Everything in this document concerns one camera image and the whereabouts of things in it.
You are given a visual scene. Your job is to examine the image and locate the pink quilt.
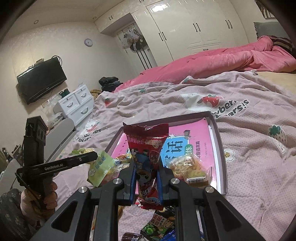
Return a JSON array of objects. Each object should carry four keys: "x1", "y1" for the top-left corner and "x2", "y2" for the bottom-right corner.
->
[{"x1": 113, "y1": 36, "x2": 296, "y2": 93}]

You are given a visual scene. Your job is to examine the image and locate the white drawer unit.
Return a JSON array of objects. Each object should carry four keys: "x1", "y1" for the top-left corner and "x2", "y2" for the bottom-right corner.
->
[{"x1": 53, "y1": 85, "x2": 94, "y2": 122}]

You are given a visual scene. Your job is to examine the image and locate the dark clothes pile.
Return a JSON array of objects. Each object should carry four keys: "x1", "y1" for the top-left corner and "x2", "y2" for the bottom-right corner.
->
[{"x1": 99, "y1": 76, "x2": 123, "y2": 93}]

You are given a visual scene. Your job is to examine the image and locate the orange pastry packet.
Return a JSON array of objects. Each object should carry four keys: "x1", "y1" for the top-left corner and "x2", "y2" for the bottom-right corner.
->
[{"x1": 103, "y1": 155, "x2": 132, "y2": 186}]

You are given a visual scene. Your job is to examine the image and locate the person's left forearm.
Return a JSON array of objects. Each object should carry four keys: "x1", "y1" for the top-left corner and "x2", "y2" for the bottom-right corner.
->
[{"x1": 0, "y1": 188, "x2": 38, "y2": 241}]

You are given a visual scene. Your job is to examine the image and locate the red cartoon snack packet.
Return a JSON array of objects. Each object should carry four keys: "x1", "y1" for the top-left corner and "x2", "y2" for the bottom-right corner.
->
[{"x1": 122, "y1": 123, "x2": 169, "y2": 210}]

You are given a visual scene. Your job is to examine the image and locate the pale green snack packet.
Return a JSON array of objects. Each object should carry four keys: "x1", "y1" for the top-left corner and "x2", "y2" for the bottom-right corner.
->
[{"x1": 71, "y1": 148, "x2": 116, "y2": 187}]

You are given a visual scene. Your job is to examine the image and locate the person's left hand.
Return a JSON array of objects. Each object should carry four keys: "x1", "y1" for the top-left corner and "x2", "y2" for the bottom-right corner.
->
[{"x1": 20, "y1": 181, "x2": 58, "y2": 219}]

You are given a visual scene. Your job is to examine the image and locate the dark brown snack packet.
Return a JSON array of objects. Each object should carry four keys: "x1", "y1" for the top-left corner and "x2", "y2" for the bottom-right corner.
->
[{"x1": 121, "y1": 232, "x2": 145, "y2": 241}]

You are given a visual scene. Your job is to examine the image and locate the dark striped pillow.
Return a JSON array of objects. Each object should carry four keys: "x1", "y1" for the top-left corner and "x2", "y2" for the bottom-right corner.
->
[{"x1": 270, "y1": 36, "x2": 295, "y2": 56}]

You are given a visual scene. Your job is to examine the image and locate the white wardrobe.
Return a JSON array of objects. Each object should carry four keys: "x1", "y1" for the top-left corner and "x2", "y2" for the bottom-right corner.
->
[{"x1": 95, "y1": 0, "x2": 262, "y2": 70}]

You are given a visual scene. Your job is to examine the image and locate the clear packet of yellow pastry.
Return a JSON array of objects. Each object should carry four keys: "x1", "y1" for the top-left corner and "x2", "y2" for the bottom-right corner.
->
[{"x1": 165, "y1": 155, "x2": 212, "y2": 188}]

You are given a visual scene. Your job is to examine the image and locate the beige bed sheet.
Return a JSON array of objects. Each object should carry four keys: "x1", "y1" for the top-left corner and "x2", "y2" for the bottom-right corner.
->
[{"x1": 257, "y1": 71, "x2": 296, "y2": 102}]

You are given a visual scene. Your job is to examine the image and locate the grey padded bed board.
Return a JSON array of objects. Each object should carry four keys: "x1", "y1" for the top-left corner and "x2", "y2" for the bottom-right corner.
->
[{"x1": 44, "y1": 117, "x2": 75, "y2": 163}]

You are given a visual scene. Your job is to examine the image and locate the pink book with blue label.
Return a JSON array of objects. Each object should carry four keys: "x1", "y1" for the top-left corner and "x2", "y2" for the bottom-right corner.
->
[{"x1": 111, "y1": 117, "x2": 216, "y2": 193}]

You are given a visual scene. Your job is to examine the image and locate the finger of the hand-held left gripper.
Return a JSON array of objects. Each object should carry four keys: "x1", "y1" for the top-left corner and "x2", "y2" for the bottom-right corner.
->
[{"x1": 61, "y1": 151, "x2": 98, "y2": 169}]

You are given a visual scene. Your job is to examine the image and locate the grey shallow cardboard box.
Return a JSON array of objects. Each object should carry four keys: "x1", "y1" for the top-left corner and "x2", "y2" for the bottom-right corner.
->
[{"x1": 105, "y1": 111, "x2": 228, "y2": 197}]

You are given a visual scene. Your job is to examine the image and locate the hanging bags on rack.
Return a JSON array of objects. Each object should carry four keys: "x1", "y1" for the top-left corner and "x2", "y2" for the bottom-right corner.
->
[{"x1": 117, "y1": 25, "x2": 148, "y2": 70}]

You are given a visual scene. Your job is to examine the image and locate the black green snack packet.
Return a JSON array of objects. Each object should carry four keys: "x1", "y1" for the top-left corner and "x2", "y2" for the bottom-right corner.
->
[{"x1": 141, "y1": 207, "x2": 177, "y2": 240}]

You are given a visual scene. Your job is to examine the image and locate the black television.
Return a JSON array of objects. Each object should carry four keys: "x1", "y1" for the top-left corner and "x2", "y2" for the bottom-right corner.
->
[{"x1": 17, "y1": 57, "x2": 67, "y2": 105}]

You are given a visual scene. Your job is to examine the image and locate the grey headboard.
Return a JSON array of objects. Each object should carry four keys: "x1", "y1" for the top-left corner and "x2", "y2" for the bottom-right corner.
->
[{"x1": 254, "y1": 21, "x2": 292, "y2": 42}]

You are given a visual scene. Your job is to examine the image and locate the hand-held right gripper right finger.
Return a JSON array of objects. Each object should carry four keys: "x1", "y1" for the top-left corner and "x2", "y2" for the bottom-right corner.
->
[{"x1": 157, "y1": 167, "x2": 266, "y2": 241}]

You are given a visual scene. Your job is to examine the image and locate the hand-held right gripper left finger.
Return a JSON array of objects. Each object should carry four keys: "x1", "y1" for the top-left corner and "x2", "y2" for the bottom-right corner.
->
[{"x1": 30, "y1": 160, "x2": 137, "y2": 241}]

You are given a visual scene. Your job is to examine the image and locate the blue snack packet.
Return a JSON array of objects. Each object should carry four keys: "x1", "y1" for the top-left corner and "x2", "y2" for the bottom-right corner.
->
[{"x1": 162, "y1": 228, "x2": 179, "y2": 241}]

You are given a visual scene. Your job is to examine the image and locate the flower wall painting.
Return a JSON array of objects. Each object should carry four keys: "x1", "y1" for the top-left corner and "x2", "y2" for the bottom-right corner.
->
[{"x1": 254, "y1": 0, "x2": 275, "y2": 19}]

